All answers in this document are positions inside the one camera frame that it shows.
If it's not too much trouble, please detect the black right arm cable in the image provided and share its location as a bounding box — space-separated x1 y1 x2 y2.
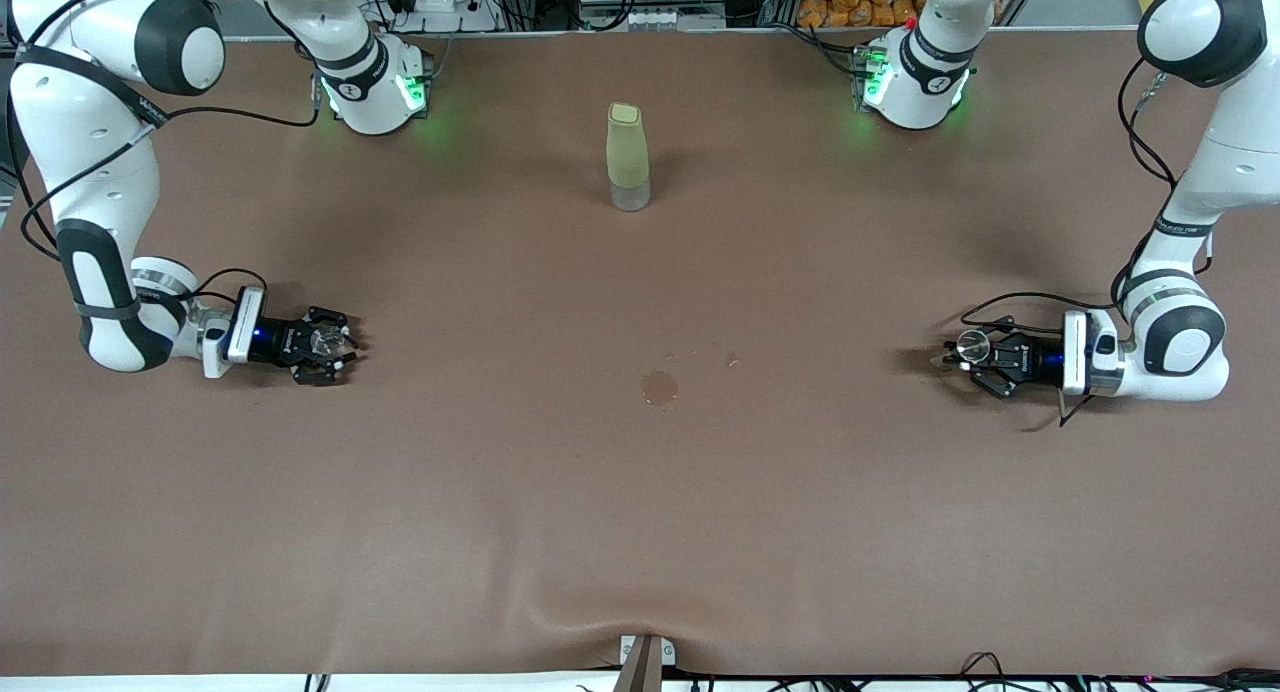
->
5 0 321 323

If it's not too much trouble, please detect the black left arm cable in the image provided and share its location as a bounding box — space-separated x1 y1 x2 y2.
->
960 57 1216 428

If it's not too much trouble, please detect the brown leather table mat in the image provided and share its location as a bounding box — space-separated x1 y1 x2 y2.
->
0 32 1280 678

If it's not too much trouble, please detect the orange snack bag pile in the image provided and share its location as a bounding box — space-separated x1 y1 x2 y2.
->
797 0 926 28

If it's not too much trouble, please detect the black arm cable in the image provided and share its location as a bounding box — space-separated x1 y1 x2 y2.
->
960 57 1216 428
5 0 321 323

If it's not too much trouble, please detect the tall green frosted bottle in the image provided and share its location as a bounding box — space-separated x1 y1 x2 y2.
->
606 102 651 213

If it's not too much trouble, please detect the steel double cone jigger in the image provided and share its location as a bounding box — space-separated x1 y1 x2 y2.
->
943 329 993 371

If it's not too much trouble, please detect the black looped floor cable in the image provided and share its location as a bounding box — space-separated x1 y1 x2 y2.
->
955 652 1011 692

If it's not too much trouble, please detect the metal mount bracket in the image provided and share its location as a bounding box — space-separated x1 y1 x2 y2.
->
618 634 677 692

